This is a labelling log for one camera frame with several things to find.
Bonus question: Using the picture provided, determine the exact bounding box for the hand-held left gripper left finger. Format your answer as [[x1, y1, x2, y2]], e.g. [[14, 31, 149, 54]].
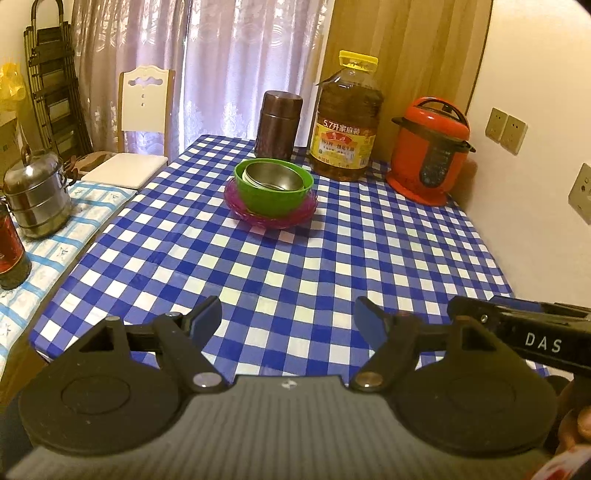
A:
[[76, 295, 227, 394]]

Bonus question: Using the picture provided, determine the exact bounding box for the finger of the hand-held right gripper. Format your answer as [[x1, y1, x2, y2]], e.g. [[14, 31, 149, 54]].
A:
[[447, 295, 505, 334], [489, 295, 591, 320]]

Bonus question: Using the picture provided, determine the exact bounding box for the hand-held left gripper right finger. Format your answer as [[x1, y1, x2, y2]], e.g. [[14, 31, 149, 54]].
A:
[[348, 295, 527, 394]]

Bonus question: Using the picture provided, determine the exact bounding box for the green plastic bowl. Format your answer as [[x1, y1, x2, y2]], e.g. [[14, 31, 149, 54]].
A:
[[234, 158, 315, 219]]

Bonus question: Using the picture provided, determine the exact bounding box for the stainless steel bowl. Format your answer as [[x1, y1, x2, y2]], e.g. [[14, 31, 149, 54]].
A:
[[242, 161, 303, 191]]

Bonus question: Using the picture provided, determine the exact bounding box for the person's right hand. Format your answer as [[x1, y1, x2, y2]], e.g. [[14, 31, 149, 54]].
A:
[[551, 376, 591, 462]]

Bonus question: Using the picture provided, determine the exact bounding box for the blue white checkered tablecloth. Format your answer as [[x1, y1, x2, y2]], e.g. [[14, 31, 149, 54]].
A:
[[28, 134, 548, 384]]

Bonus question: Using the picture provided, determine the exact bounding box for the red electric pressure cooker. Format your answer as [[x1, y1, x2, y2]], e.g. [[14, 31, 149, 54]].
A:
[[385, 96, 477, 207]]

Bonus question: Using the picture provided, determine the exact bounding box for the light blue patterned tablecloth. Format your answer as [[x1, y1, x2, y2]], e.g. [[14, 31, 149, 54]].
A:
[[0, 180, 139, 370]]

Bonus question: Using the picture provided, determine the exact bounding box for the large cooking oil bottle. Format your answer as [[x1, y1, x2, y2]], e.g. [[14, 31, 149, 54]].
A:
[[308, 50, 385, 182]]

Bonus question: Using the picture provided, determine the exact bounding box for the dark bottle with red label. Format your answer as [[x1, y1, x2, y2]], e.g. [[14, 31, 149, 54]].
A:
[[0, 198, 33, 291]]

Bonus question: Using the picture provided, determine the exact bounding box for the brown cylindrical canister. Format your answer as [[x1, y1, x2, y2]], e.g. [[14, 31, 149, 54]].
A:
[[254, 90, 304, 161]]

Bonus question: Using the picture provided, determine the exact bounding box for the stainless steel steamer pot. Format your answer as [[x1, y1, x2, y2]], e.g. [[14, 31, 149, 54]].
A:
[[2, 148, 77, 240]]

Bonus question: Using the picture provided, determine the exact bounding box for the white wooden chair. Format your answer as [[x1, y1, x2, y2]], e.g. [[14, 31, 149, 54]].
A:
[[81, 65, 176, 190]]

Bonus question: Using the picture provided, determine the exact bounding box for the sheer lilac curtain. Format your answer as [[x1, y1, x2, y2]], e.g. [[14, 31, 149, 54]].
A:
[[69, 0, 333, 162]]

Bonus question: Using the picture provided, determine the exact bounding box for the cardboard box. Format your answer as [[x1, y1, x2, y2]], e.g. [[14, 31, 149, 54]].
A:
[[0, 111, 29, 185]]

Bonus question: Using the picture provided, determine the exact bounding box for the wooden door panel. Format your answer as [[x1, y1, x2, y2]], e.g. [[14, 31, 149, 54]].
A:
[[323, 0, 492, 162]]

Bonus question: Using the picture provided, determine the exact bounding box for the dark folding rack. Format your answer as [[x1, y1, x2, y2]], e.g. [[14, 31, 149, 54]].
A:
[[23, 0, 93, 158]]

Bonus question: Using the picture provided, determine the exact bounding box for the yellow plastic bag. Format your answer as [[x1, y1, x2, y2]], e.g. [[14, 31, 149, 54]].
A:
[[0, 62, 27, 112]]

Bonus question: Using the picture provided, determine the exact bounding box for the beige wall socket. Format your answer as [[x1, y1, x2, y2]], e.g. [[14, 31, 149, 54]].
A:
[[501, 115, 528, 155], [568, 162, 591, 213], [486, 107, 509, 141]]

